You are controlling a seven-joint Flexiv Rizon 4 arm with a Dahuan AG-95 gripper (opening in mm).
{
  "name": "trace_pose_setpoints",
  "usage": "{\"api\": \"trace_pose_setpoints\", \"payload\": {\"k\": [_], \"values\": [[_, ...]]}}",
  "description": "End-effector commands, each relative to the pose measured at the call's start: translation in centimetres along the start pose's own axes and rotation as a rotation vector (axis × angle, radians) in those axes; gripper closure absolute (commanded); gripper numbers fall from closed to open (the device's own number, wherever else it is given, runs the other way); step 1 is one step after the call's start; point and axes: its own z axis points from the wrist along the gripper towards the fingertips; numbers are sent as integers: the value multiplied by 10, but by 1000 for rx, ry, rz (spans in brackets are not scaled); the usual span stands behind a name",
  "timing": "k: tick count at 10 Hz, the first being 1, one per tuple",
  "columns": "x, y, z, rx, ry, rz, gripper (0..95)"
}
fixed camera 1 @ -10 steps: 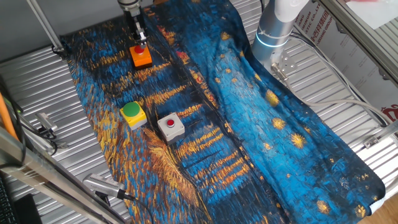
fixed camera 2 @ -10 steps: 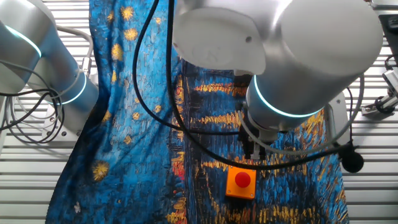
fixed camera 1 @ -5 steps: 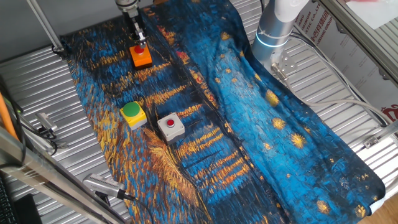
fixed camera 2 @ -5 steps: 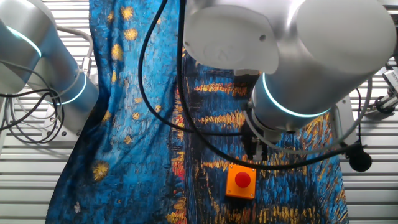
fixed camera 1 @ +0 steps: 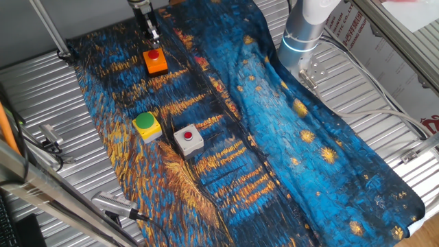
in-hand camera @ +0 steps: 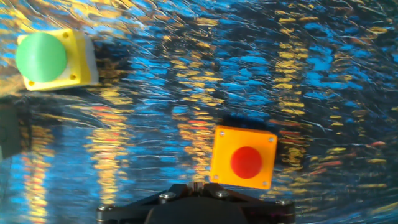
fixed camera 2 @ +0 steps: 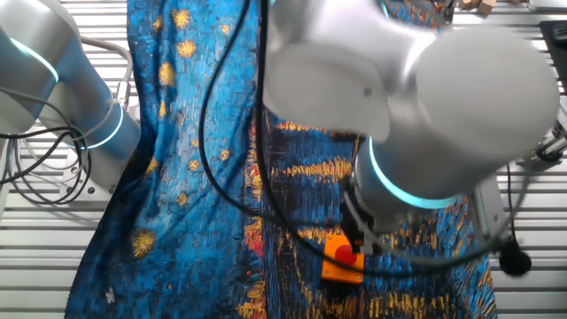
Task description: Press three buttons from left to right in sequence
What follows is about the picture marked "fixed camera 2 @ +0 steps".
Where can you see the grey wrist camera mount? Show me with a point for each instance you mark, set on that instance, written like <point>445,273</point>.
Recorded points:
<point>487,208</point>

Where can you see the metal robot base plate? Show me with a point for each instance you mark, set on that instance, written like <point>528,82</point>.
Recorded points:
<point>84,195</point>

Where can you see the wooden block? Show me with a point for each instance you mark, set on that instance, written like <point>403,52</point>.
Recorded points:
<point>485,6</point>

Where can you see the aluminium frame bar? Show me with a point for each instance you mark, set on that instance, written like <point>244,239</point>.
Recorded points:
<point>547,4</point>

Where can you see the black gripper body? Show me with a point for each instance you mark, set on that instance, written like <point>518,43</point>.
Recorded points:
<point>354,212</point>

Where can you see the orange box red button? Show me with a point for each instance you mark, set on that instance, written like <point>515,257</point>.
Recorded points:
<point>339,270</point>

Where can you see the starry night painting cloth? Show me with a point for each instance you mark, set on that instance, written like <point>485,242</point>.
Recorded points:
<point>199,199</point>

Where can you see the aluminium camera stand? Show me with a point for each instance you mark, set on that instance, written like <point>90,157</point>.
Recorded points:
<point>549,148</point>

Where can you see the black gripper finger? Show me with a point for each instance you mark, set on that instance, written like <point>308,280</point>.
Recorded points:
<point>368,246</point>
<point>358,249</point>

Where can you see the black pad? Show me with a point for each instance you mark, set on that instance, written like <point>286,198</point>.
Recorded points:
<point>553,49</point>

